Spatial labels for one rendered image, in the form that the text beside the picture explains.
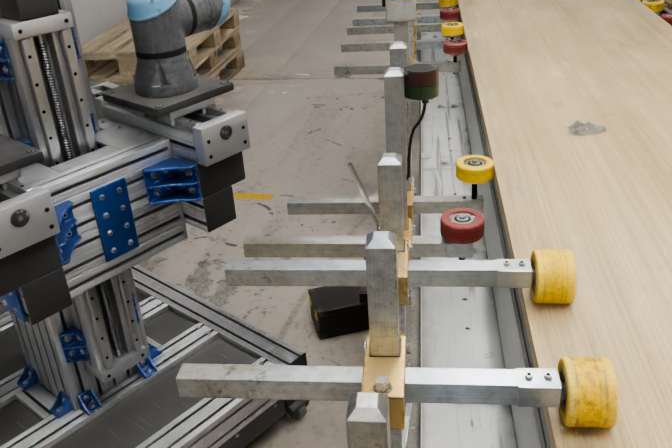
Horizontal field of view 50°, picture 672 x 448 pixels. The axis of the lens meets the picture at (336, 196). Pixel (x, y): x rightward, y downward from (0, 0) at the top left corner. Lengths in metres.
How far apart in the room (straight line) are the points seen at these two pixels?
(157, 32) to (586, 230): 1.00
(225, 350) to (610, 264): 1.29
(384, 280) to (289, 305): 1.89
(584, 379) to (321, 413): 1.46
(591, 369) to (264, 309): 1.95
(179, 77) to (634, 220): 1.02
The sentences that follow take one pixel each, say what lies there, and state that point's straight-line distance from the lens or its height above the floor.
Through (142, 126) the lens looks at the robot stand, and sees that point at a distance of 1.81.
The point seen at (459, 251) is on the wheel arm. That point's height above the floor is 0.84.
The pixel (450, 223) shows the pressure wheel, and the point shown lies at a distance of 1.33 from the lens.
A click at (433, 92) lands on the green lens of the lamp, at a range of 1.27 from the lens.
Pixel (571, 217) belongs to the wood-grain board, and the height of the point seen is 0.90.
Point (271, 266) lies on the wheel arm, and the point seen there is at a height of 0.96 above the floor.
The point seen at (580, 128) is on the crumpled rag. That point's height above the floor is 0.92.
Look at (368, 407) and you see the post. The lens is 0.64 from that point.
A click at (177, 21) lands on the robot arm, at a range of 1.72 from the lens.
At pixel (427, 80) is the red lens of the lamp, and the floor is 1.17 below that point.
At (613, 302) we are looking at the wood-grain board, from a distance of 1.16.
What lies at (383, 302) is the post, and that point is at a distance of 0.87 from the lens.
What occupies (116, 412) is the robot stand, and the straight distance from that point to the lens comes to 2.10.
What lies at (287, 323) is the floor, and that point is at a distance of 2.64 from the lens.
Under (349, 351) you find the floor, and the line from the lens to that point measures 2.49.
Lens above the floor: 1.54
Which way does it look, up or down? 26 degrees down
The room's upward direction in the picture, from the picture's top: 4 degrees counter-clockwise
